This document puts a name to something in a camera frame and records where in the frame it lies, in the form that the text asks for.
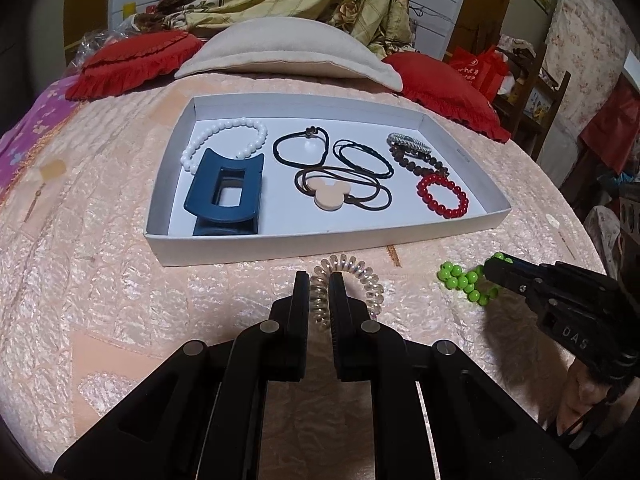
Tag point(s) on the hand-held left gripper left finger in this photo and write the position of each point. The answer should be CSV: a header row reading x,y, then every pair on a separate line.
x,y
304,305

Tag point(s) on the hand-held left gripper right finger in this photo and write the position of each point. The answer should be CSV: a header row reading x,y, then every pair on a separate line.
x,y
336,305

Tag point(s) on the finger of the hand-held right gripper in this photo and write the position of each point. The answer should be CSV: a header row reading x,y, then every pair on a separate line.
x,y
510,275

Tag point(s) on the white cardboard box tray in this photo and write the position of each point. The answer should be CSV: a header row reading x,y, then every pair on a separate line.
x,y
280,220

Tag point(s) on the silver rhinestone bangle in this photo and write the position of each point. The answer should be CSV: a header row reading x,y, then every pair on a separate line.
x,y
407,141

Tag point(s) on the person's right hand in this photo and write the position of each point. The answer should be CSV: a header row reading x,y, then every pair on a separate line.
x,y
580,395

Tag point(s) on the blue hair claw clip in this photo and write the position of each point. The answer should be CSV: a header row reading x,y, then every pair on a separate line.
x,y
200,200

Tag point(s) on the wooden chair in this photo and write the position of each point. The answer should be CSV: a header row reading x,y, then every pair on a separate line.
x,y
542,100

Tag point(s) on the red hanging cloth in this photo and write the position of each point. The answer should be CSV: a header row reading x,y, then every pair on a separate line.
x,y
617,125

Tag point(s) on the pink quilted bedspread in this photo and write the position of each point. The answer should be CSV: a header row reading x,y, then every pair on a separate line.
x,y
100,285

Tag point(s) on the red frilled pillow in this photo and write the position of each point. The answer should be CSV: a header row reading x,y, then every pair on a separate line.
x,y
135,60
445,80

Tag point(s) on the red shopping bag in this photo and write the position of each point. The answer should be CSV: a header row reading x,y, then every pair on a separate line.
x,y
477,70

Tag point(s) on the floral pale curtain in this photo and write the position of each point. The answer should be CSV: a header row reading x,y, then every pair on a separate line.
x,y
585,50

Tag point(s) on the beige pillow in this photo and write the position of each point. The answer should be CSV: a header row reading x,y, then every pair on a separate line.
x,y
280,50

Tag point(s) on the white slatted headboard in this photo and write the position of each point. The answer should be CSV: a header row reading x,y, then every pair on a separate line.
x,y
440,0

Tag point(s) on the purple floral sheet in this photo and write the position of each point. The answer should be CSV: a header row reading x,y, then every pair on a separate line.
x,y
30,125

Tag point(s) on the clear plastic bag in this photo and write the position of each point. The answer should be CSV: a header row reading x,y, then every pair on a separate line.
x,y
92,45

